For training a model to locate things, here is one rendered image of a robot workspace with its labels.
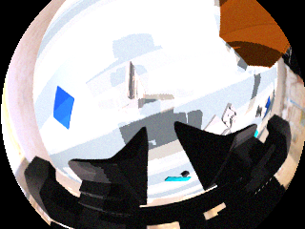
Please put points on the cyan flat bar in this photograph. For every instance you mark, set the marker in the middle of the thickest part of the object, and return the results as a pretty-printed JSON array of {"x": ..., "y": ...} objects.
[{"x": 176, "y": 179}]

